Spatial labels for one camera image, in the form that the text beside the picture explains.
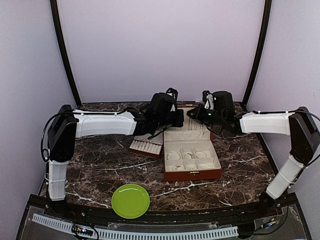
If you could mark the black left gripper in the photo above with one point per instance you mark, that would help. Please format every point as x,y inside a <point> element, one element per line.
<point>179,122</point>

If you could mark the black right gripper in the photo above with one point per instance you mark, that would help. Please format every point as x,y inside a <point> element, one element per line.
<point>198,115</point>

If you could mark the brown jewelry box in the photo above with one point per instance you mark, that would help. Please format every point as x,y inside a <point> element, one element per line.
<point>188,151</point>

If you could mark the jewelry tray brown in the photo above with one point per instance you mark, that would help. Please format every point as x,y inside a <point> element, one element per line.
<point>149,147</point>

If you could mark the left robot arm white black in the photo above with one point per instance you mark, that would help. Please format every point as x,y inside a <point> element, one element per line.
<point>62,129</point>

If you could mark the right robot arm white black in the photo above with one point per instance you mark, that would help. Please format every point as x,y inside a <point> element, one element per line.
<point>218,109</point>

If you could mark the green plate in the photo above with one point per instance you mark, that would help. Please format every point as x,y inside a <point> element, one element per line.
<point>130,201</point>

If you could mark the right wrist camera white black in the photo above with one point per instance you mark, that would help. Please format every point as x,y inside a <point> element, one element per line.
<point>207,98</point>

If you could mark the right black frame post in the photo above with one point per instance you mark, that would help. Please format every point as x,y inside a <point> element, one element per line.
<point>258,53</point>

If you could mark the black frame post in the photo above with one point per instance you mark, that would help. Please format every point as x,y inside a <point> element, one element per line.
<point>63,51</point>
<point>258,53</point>

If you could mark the white slotted cable duct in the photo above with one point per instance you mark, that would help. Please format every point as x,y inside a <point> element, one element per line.
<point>133,232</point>

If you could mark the left black frame post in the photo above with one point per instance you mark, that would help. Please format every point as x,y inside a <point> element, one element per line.
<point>63,51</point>

